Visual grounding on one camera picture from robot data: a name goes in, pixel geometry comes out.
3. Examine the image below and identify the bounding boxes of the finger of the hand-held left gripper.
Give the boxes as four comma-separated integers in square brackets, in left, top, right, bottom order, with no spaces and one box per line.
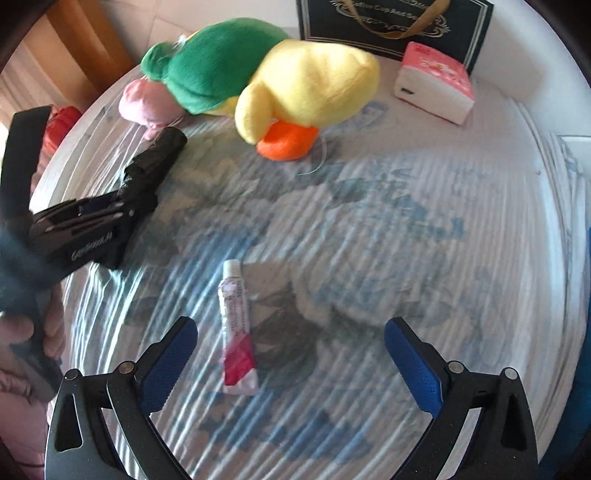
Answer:
[32,191,158,234]

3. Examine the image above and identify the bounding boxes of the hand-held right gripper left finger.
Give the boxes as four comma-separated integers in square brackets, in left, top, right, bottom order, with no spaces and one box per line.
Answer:
[44,316,199,480]

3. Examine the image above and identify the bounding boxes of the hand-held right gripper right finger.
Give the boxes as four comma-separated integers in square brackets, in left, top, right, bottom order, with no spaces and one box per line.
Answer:
[384,316,541,480]

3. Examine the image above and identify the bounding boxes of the black umbrella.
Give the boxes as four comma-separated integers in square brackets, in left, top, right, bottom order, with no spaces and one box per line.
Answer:
[113,127,188,217]

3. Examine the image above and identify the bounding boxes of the white and red ointment tube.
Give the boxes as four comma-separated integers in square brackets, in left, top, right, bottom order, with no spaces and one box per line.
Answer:
[218,260,258,395]

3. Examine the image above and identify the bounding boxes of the pink pig plush red dress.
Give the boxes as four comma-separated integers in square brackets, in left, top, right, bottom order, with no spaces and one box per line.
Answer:
[119,78,185,139]

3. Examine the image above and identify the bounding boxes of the cloth-covered round desktop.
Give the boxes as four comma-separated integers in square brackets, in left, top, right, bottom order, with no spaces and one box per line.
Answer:
[34,46,591,480]

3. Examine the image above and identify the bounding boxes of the person's left hand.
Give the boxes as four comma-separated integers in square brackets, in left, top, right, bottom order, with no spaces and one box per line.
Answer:
[0,284,66,363]

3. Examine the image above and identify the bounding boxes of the red bag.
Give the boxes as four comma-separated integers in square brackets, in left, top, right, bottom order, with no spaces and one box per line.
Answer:
[39,106,84,167]

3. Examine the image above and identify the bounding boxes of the white curtain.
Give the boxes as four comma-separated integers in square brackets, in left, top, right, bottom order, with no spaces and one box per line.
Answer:
[0,51,56,153]

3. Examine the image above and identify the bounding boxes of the blue plastic crate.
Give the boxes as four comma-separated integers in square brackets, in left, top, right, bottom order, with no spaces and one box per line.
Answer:
[540,397,591,476]

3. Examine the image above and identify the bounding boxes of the yellow duck plush green hat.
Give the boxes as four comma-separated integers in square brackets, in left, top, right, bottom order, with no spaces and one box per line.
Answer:
[141,18,382,161]

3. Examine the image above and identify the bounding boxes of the pink and white tissue pack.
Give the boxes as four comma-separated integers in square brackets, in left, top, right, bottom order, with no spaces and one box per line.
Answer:
[394,41,476,125]

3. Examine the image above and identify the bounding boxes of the black gift box gold ribbon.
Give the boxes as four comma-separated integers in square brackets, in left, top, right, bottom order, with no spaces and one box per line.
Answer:
[295,0,495,75]

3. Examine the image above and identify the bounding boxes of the wooden frame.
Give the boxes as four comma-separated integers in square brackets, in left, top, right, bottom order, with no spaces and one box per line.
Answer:
[28,0,139,93]

